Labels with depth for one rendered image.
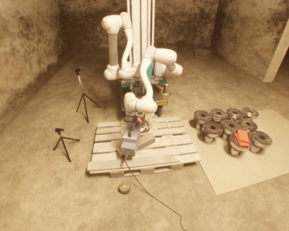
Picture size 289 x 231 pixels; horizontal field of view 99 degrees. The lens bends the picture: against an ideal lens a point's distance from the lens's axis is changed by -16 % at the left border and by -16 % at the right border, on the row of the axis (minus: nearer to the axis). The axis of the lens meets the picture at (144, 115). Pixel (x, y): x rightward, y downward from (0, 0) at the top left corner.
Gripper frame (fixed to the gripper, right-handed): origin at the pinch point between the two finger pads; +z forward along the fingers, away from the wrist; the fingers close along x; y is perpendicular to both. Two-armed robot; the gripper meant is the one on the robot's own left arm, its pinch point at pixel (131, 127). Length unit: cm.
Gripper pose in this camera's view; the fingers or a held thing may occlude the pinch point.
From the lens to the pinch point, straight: 145.4
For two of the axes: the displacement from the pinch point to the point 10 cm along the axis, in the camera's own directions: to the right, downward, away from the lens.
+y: 1.8, -6.0, 7.8
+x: -9.8, -1.1, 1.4
